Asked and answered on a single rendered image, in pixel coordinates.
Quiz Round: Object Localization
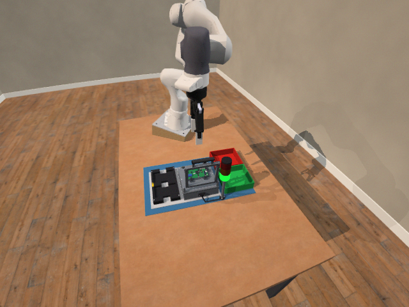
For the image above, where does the red open-top bin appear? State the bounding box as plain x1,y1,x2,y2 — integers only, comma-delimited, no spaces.
210,148,243,166

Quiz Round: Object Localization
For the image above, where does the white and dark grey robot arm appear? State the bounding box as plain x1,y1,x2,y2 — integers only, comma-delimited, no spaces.
160,0,232,131

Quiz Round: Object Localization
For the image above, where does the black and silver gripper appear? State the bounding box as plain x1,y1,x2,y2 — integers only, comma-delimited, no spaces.
186,86,207,145

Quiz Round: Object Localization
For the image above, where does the green bin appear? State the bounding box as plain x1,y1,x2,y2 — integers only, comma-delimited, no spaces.
224,164,254,194

